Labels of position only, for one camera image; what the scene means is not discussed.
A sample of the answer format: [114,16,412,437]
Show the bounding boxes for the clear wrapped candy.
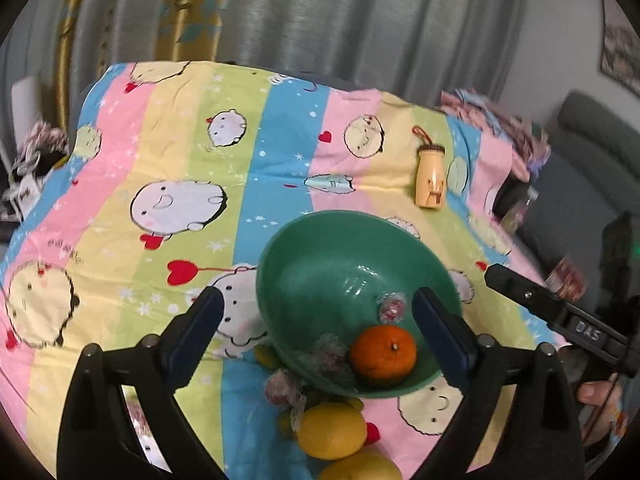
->
[300,332,356,381]

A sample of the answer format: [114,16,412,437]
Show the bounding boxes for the dark bottles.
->
[492,180,542,235]

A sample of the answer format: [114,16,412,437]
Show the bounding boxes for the pile of patterned clothes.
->
[440,87,551,183]

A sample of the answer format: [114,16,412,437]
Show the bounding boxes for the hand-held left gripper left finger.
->
[56,287,226,480]

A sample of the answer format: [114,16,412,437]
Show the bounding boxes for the red snack packet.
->
[545,255,587,302]

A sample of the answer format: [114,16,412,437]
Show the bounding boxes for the green plastic bowl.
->
[256,211,463,400]

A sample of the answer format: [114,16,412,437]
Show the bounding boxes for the red wrapped candy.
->
[264,370,308,411]
[376,292,408,323]

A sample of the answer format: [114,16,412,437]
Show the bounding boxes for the yellow cartoon bottle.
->
[412,126,447,208]

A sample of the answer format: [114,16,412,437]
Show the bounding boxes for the person's right hand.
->
[575,380,628,446]

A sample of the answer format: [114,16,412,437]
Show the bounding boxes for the grey sofa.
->
[520,90,640,281]

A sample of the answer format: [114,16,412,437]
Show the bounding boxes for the orange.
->
[348,325,418,388]

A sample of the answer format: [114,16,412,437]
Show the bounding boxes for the pink crumpled cloth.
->
[10,120,71,181]

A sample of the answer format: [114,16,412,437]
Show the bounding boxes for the striped cartoon printed blanket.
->
[0,60,571,480]

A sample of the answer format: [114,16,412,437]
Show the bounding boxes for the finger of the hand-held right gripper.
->
[484,264,571,331]

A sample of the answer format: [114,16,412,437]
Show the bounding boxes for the yellow lemon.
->
[320,451,403,480]
[297,402,368,461]

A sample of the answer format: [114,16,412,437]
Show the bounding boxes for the small green lime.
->
[254,345,281,368]
[277,410,301,441]

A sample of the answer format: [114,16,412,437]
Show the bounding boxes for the grey curtain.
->
[0,0,531,111]

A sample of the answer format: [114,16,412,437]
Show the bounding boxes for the yellow patterned curtain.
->
[55,0,236,128]

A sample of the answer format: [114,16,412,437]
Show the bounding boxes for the framed wall picture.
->
[599,0,640,83]

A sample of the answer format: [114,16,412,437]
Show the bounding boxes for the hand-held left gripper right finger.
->
[411,287,586,480]

